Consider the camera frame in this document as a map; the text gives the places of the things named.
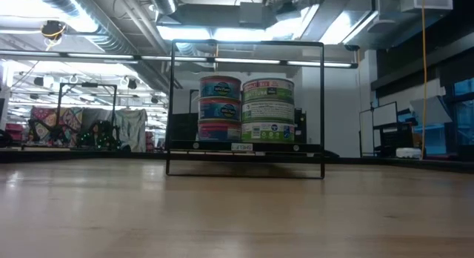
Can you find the black storage cabinet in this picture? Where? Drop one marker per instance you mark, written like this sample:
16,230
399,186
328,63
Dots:
300,124

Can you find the gray slanted panel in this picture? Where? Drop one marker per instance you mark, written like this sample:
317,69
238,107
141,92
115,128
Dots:
431,111

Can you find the white panel on stand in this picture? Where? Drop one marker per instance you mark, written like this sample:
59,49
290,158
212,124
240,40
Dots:
385,113

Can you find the colourful patchwork quilt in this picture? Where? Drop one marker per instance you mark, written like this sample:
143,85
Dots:
44,115

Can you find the gray ceiling box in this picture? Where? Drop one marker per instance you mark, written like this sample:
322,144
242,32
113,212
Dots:
252,14

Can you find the black desk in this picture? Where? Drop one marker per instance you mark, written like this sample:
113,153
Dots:
401,137

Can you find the wooden shelf with black frame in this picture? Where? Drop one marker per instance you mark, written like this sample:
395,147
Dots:
281,147

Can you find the black device with green lights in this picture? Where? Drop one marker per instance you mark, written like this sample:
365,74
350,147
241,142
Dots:
107,137

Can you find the pale draped cloth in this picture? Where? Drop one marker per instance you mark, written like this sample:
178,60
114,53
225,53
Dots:
131,124

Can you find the blue pink salmon can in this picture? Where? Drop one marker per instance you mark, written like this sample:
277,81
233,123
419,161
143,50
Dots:
218,131

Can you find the silver spiral air duct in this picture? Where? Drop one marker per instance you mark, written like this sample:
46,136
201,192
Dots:
115,41

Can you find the black rack frame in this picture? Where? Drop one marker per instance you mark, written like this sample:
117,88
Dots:
89,84

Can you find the black dome ceiling device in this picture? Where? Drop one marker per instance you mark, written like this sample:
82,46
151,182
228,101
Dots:
53,30

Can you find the red storage bin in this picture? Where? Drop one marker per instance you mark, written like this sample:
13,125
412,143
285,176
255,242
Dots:
16,132

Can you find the gray hanging cloth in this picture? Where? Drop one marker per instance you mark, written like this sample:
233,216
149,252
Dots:
96,115

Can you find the white column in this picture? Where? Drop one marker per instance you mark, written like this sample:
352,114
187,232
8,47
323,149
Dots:
4,95

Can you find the white low object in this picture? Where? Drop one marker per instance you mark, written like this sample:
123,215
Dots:
407,153

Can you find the long linear ceiling light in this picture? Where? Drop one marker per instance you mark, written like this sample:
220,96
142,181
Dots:
240,60

